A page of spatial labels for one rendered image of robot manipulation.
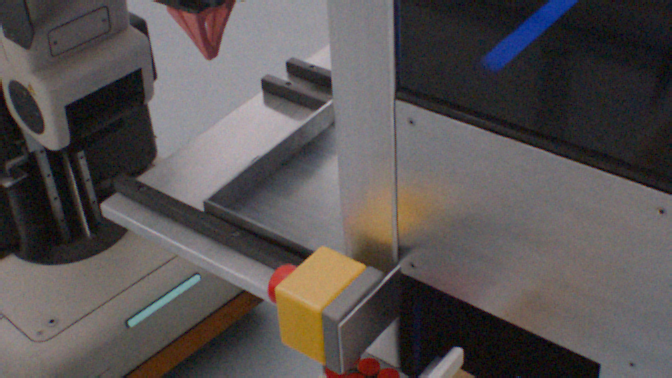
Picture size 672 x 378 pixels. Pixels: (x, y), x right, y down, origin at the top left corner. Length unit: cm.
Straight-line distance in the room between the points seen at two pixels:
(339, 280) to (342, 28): 23
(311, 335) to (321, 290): 4
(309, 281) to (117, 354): 118
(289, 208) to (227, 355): 108
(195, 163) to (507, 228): 60
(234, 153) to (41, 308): 84
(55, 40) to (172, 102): 141
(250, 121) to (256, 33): 208
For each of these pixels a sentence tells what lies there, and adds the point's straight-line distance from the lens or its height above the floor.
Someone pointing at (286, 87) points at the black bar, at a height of 90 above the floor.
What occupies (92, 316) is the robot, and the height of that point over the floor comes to 28.
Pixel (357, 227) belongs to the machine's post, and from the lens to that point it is 89.
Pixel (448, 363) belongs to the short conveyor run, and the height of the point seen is 97.
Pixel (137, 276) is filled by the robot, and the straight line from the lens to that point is 204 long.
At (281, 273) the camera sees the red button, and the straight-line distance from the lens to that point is 90.
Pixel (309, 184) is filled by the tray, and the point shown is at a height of 88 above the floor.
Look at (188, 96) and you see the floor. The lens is 311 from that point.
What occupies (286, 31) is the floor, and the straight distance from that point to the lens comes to 341.
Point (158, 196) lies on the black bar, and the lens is 120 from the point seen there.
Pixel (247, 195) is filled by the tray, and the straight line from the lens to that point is 121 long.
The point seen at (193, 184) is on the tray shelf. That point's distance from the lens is 124.
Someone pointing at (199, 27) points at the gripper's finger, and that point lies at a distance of 105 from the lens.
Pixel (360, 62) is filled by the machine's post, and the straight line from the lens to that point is 78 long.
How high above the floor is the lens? 162
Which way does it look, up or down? 38 degrees down
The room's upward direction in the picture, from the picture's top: 4 degrees counter-clockwise
